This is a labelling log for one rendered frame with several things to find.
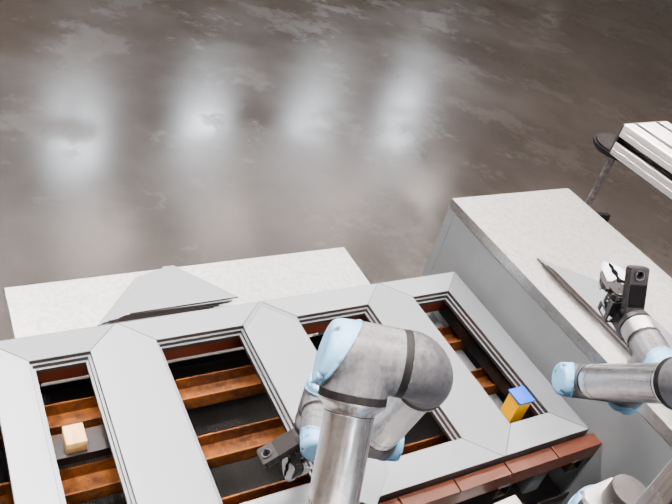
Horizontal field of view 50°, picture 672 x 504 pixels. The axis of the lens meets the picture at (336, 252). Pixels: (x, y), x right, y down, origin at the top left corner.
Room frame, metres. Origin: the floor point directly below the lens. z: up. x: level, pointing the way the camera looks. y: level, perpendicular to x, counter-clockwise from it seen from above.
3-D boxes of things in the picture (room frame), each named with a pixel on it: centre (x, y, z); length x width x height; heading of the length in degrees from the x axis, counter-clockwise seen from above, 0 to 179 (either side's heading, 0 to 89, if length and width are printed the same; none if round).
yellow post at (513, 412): (1.60, -0.66, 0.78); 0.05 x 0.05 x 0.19; 37
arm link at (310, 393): (1.11, -0.06, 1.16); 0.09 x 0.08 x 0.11; 9
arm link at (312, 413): (1.02, -0.09, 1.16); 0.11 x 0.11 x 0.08; 9
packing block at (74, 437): (1.08, 0.49, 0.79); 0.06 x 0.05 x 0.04; 37
